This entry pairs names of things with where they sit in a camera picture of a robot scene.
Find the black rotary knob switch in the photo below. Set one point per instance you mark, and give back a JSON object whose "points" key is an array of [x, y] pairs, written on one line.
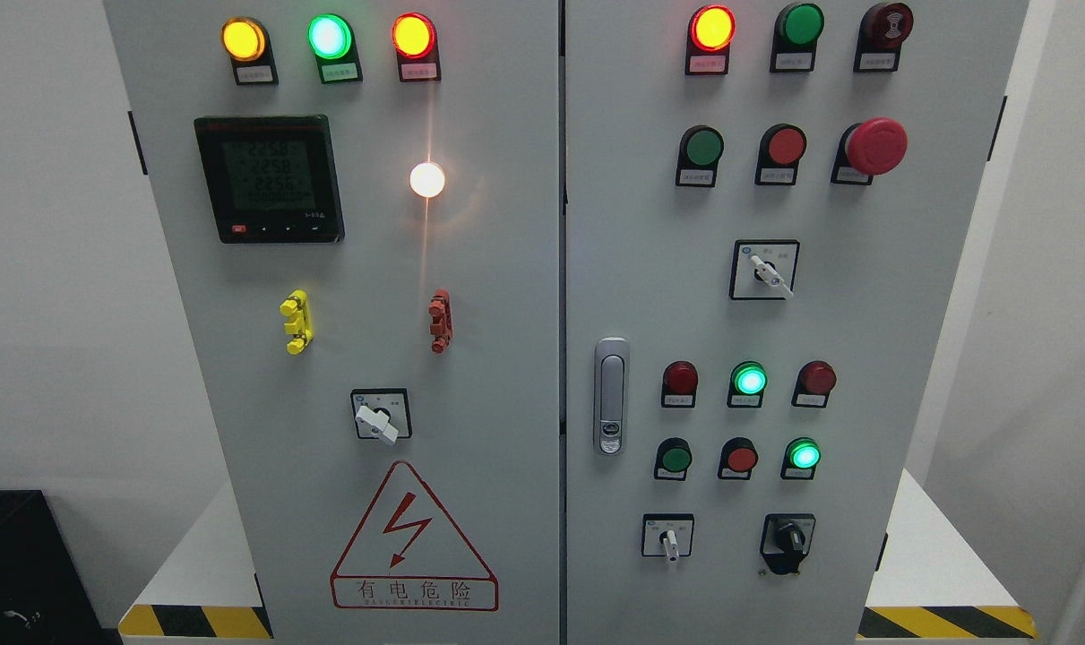
{"points": [[786, 541]]}

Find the red terminal connector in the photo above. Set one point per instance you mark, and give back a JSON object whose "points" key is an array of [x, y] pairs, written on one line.
{"points": [[441, 329]]}

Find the dark red indicator middle left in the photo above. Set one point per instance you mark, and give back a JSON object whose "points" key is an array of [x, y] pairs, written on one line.
{"points": [[679, 386]]}

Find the dark red indicator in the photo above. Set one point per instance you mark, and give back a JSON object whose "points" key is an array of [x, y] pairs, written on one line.
{"points": [[814, 384], [679, 386]]}

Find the white glowing indicator light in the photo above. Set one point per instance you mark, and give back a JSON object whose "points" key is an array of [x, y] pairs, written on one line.
{"points": [[427, 179]]}

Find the green push button lower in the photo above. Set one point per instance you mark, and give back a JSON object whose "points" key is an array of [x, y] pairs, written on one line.
{"points": [[673, 459]]}

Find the green push button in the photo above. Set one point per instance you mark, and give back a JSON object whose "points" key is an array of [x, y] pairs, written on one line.
{"points": [[673, 459], [700, 149]]}

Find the green lit indicator middle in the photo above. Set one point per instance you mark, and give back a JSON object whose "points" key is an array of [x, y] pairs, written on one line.
{"points": [[747, 383]]}

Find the grey left cabinet door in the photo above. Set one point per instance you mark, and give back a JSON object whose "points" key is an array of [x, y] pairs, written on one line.
{"points": [[485, 413]]}

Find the grey cabinet door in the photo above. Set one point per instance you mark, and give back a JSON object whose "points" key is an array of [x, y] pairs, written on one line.
{"points": [[485, 413], [651, 262]]}

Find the green push button upper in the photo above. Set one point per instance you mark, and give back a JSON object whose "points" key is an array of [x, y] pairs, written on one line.
{"points": [[700, 149]]}

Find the red push button lower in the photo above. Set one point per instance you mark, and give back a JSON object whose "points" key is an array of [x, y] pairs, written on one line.
{"points": [[738, 459]]}

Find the red push button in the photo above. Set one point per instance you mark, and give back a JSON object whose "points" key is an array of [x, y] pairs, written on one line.
{"points": [[780, 150], [738, 459]]}

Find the yellow terminal connector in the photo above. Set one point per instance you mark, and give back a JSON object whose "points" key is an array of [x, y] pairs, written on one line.
{"points": [[298, 322]]}

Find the grey right cabinet door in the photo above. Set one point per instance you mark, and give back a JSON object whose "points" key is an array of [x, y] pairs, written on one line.
{"points": [[651, 262]]}

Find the red electric hazard warning sticker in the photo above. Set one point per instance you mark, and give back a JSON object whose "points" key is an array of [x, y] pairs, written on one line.
{"points": [[407, 553]]}

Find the dark red indicator middle right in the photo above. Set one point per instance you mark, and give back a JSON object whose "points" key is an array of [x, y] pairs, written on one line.
{"points": [[814, 384]]}

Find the green lit button lower right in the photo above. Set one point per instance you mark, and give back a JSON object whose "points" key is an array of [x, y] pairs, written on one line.
{"points": [[800, 459]]}

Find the red push button upper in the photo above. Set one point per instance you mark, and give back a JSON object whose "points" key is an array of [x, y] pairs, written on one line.
{"points": [[780, 150]]}

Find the black digital power meter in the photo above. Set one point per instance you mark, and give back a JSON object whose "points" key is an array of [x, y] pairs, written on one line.
{"points": [[271, 179]]}

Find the red indicator light top left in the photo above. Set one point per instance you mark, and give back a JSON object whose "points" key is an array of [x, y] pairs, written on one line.
{"points": [[415, 41]]}

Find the red lit indicator right door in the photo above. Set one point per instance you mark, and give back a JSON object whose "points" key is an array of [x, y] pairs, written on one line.
{"points": [[710, 32]]}

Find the green indicator light top left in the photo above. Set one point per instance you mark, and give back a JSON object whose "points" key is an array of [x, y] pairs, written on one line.
{"points": [[334, 46]]}

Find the red emergency stop button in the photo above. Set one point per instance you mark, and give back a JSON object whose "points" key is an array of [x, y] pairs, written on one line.
{"points": [[869, 149]]}

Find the dark green indicator top right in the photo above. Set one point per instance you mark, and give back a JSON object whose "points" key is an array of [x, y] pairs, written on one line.
{"points": [[797, 29]]}

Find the yellow indicator light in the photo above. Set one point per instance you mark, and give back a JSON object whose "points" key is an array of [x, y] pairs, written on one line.
{"points": [[248, 46]]}

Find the dark red buzzer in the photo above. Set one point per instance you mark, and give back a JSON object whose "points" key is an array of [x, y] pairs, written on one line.
{"points": [[880, 37]]}

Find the black box lower left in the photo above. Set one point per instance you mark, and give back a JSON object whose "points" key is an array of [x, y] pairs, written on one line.
{"points": [[42, 600]]}

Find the silver door latch handle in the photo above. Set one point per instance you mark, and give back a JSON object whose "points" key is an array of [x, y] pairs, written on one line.
{"points": [[612, 356]]}

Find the white selector switch left door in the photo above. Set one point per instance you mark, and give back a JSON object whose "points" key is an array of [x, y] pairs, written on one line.
{"points": [[381, 414]]}

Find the white selector switch upper right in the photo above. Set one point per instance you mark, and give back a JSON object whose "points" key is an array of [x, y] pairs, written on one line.
{"points": [[764, 268]]}

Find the small white selector switch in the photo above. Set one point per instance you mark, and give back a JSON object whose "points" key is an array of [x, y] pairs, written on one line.
{"points": [[668, 536]]}

